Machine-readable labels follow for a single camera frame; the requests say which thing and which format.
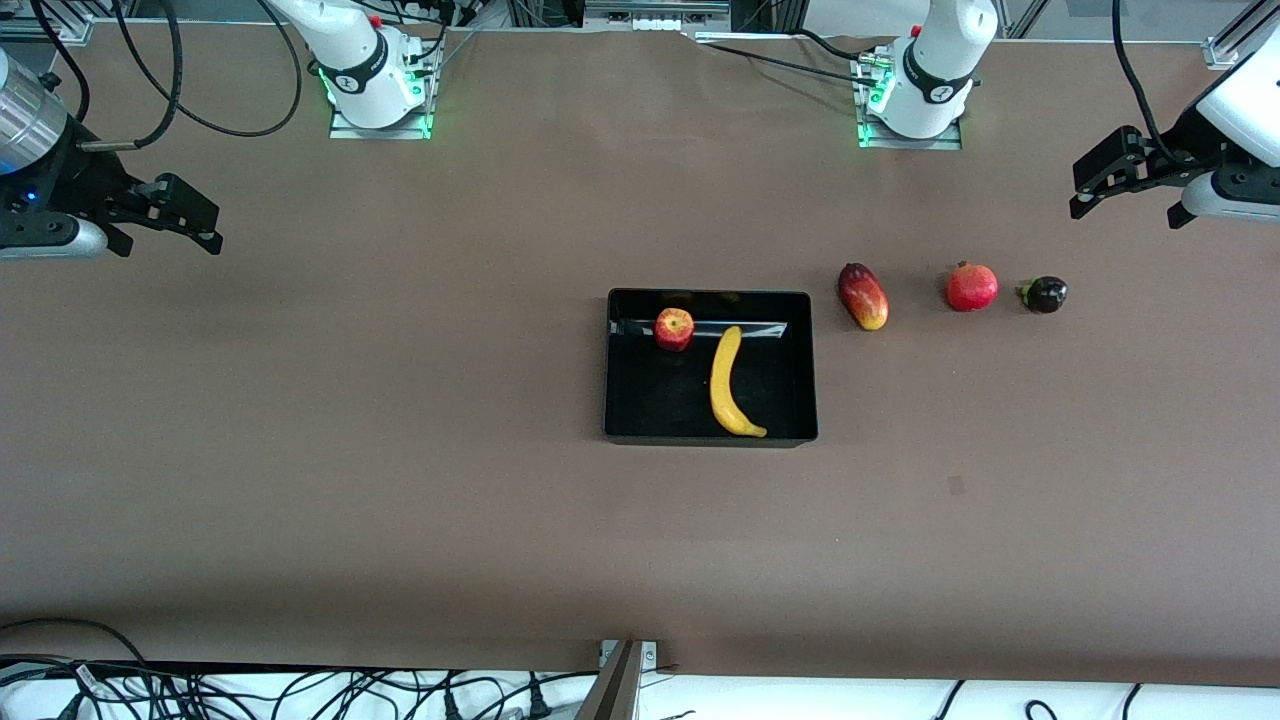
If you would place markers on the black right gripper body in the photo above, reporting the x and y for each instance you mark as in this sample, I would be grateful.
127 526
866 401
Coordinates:
72 178

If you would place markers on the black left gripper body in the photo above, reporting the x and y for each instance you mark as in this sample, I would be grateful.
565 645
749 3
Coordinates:
1178 143

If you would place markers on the yellow banana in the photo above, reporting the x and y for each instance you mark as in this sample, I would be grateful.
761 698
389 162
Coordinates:
724 385

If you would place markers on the red yellow apple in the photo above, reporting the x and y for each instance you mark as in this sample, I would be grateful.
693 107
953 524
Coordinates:
674 330

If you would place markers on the black rectangular plastic box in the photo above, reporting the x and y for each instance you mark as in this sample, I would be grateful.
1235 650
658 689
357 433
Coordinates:
650 400

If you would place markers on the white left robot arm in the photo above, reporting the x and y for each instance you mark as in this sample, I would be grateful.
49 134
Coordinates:
935 60

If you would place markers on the dark purple mangosteen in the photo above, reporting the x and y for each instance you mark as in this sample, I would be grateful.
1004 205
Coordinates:
1046 295

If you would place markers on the red pomegranate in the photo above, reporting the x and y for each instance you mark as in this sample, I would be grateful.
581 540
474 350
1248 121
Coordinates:
972 288

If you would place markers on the red yellow mango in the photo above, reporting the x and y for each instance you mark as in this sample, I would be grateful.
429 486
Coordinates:
863 298

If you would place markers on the black power plug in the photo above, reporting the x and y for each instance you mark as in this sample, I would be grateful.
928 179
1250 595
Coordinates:
538 702
452 705

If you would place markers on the aluminium frame profile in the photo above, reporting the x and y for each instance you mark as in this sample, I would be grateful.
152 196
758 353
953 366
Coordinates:
50 30
1240 40

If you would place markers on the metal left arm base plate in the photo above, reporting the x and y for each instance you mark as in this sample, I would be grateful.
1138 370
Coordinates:
950 142

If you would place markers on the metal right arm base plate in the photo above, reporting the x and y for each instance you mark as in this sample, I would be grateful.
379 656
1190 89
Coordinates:
350 131

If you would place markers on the metal equipment frame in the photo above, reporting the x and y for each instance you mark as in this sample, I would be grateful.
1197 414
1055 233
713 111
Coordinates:
655 12

